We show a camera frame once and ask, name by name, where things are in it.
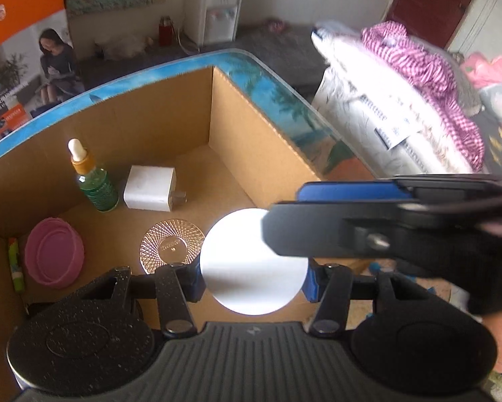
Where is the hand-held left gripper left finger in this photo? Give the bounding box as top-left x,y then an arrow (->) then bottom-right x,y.
69,262 -> 207,340

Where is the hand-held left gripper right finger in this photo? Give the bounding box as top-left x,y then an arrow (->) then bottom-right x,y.
303,260 -> 438,338

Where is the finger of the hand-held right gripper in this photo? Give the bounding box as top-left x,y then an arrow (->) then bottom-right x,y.
260,202 -> 407,258
296,175 -> 502,204

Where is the gold patterned jar lid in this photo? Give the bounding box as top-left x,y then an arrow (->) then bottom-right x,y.
140,218 -> 205,276

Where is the white plastic bottle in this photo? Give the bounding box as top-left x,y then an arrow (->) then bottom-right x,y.
199,208 -> 309,315

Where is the white charger plug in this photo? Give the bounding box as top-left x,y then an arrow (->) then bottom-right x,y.
123,165 -> 187,213

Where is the green dropper bottle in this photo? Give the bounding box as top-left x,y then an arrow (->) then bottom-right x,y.
68,138 -> 120,213

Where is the pink plastic lid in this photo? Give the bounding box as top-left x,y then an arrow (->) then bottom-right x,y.
24,217 -> 85,289

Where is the brown cardboard box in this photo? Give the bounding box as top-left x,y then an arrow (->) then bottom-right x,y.
0,65 -> 331,390

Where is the grey floral blanket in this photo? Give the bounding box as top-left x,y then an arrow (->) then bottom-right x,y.
473,84 -> 502,175

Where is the pink checkered cloth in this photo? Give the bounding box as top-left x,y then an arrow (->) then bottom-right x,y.
362,21 -> 486,172

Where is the grey cushion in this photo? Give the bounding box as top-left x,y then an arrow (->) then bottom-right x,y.
450,52 -> 484,116

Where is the green patterned tube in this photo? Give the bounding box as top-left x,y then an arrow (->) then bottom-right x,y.
8,238 -> 26,294

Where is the pink plastic bag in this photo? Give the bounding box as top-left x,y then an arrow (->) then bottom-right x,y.
460,52 -> 502,89

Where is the brown wooden door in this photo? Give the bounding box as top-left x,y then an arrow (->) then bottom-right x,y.
387,0 -> 490,49

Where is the white water dispenser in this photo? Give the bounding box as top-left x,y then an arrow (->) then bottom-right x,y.
182,0 -> 243,49

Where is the red thermos flask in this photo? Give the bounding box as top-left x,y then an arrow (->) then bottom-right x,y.
159,16 -> 173,47

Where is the white plastic bag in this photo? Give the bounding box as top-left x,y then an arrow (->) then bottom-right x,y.
94,33 -> 151,61

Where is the orange product carton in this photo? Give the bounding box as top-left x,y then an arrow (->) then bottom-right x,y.
0,0 -> 86,151

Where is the white cable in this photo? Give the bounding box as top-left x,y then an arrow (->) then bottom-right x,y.
173,29 -> 201,55

